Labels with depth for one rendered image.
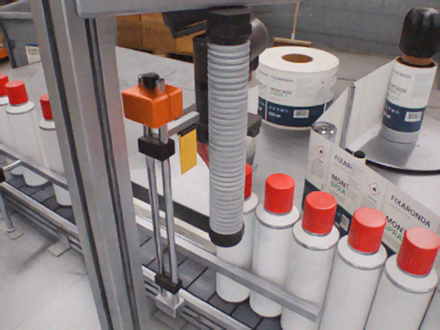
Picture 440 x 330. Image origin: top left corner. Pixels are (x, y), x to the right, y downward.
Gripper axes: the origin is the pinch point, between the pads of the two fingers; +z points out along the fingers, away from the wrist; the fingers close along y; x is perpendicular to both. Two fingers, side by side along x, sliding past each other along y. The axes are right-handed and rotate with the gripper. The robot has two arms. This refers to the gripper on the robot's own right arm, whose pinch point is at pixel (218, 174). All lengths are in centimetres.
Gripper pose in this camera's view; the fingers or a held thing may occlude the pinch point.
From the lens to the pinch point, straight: 61.5
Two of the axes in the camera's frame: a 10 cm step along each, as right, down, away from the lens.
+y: -8.2, -2.9, 4.9
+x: -5.7, 4.5, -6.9
